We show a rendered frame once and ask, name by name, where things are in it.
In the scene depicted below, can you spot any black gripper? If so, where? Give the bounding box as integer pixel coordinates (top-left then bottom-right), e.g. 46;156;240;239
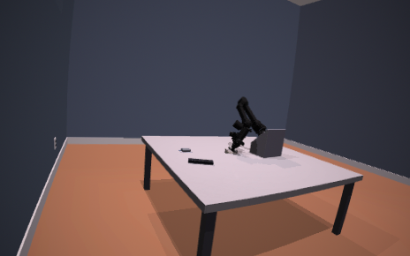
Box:
232;132;246;151

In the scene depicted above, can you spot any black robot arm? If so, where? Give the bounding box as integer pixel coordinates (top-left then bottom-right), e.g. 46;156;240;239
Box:
229;96;267;139

